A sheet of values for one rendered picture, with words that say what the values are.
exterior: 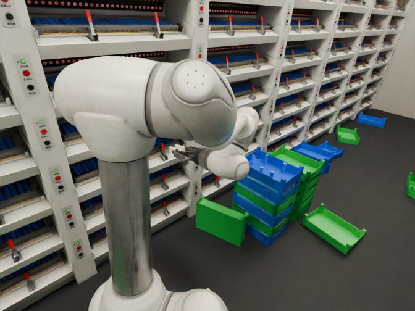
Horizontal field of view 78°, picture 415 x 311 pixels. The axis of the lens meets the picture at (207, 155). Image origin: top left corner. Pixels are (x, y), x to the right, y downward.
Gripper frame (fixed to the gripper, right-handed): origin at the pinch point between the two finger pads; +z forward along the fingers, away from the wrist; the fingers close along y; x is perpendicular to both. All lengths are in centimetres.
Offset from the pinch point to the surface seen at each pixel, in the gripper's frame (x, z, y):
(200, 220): -52, 8, 14
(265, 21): 56, 8, 86
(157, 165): -8.9, 10.8, -5.8
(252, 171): -20.8, -16.8, 35.1
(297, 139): -43, 23, 155
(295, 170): -24, -31, 55
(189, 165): -17.0, 13.0, 15.7
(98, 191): -10.3, 11.4, -36.1
